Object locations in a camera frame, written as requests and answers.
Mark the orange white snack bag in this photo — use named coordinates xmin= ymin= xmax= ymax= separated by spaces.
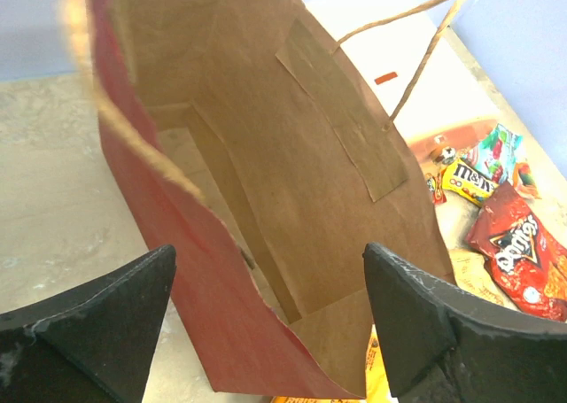
xmin=512 ymin=161 xmax=541 ymax=199

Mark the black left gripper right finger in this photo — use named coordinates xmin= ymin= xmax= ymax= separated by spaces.
xmin=363 ymin=243 xmax=566 ymax=402

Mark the yellow M&M's candy pack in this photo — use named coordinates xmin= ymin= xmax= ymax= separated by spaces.
xmin=441 ymin=159 xmax=499 ymax=206

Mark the red brown paper bag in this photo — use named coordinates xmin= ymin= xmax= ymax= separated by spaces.
xmin=62 ymin=0 xmax=453 ymax=399

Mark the orange kettle chips bag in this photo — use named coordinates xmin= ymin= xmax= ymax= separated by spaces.
xmin=271 ymin=326 xmax=399 ymax=403

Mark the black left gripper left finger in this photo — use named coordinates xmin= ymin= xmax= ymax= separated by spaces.
xmin=1 ymin=245 xmax=176 ymax=402

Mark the small red nut snack pack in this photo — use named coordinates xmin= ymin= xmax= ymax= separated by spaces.
xmin=424 ymin=172 xmax=447 ymax=205

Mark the red Doritos chip bag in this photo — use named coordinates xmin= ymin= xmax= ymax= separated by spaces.
xmin=466 ymin=183 xmax=566 ymax=322

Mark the teal candy pouch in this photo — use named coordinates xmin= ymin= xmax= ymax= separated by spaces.
xmin=462 ymin=123 xmax=524 ymax=184

